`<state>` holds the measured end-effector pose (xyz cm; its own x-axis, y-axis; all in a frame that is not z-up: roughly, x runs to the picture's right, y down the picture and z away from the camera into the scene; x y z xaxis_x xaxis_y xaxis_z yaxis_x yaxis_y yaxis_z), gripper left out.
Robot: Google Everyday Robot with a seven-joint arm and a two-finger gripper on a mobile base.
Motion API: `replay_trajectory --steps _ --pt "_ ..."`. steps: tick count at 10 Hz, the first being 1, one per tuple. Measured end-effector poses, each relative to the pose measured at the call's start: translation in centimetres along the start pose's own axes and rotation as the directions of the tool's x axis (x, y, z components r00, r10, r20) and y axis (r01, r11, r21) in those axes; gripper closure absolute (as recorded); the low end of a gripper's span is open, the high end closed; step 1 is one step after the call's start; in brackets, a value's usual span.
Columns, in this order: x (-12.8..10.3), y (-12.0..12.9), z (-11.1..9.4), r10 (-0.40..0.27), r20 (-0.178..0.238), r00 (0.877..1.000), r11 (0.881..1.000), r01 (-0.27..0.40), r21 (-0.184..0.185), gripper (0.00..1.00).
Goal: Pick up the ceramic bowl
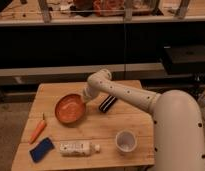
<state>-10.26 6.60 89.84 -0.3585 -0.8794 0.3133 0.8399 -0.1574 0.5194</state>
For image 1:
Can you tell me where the wooden table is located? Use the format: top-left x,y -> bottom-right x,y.
11,82 -> 154,171

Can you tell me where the orange carrot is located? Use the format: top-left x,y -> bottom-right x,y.
29,115 -> 47,144

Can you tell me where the black box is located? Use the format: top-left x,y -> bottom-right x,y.
161,45 -> 205,74

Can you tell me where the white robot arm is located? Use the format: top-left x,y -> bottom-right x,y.
83,69 -> 205,171

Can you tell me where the orange ceramic bowl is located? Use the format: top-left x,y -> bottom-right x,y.
55,94 -> 86,124

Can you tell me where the white plastic bottle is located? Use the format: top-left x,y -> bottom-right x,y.
59,141 -> 101,156

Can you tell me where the background shelf with clutter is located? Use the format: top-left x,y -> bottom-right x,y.
0,0 -> 205,26

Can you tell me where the blue sponge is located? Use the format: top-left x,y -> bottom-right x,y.
29,138 -> 54,163

